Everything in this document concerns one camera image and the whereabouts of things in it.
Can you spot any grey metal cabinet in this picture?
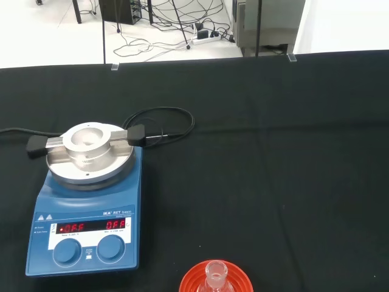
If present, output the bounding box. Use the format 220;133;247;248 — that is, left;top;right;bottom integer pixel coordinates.
232;0;306;58

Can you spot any heater with blue base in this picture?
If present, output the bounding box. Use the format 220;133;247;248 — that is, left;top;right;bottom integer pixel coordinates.
25;122;149;277

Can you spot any black table leg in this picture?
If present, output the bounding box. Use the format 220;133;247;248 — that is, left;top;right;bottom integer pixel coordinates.
72;0;83;24

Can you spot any thin black pole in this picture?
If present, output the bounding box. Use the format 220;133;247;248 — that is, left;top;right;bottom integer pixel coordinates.
255;0;262;58
102;19;108;65

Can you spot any black computer tower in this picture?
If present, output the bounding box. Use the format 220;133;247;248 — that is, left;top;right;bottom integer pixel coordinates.
98;0;142;26

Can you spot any white floor cable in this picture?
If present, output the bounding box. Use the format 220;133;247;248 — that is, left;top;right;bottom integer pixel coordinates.
113;38;197;58

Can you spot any black tripod leg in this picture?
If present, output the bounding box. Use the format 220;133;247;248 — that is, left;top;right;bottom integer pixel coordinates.
171;0;192;50

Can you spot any black bench cloth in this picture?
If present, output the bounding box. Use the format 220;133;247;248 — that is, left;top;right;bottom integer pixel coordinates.
0;49;389;292

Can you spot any black heater probe cable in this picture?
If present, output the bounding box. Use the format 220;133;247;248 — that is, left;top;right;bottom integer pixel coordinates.
122;106;195;149

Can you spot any black heater power cable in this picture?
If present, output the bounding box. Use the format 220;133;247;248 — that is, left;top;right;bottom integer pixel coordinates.
0;128;63;137

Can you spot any white power strip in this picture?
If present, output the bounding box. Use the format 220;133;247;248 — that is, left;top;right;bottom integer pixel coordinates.
191;32;221;46

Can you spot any orange flask support ring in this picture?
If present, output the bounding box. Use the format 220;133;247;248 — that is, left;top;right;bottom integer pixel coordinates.
179;259;254;292

